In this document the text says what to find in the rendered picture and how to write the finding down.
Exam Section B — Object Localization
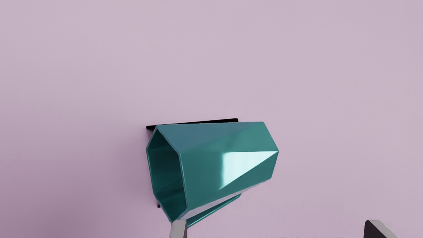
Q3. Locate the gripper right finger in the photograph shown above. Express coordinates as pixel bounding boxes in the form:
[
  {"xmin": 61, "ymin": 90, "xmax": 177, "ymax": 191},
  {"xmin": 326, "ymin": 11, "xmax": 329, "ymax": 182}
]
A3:
[{"xmin": 364, "ymin": 219, "xmax": 399, "ymax": 238}]

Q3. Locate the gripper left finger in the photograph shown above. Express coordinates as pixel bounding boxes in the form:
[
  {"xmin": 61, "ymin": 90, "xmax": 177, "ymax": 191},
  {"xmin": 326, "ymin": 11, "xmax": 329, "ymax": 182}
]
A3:
[{"xmin": 169, "ymin": 219, "xmax": 188, "ymax": 238}]

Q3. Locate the teal faceted mug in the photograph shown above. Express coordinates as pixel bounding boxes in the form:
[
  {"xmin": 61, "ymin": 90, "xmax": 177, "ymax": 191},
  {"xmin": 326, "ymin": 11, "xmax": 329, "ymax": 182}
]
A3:
[{"xmin": 146, "ymin": 121, "xmax": 279, "ymax": 228}]

